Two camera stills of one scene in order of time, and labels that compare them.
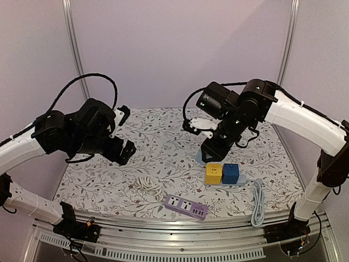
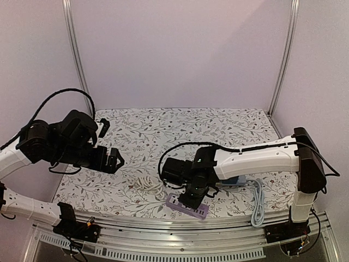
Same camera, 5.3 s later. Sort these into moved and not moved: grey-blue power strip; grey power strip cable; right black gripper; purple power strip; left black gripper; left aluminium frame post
Moved: right black gripper; left black gripper
Not moved: grey power strip cable; left aluminium frame post; purple power strip; grey-blue power strip
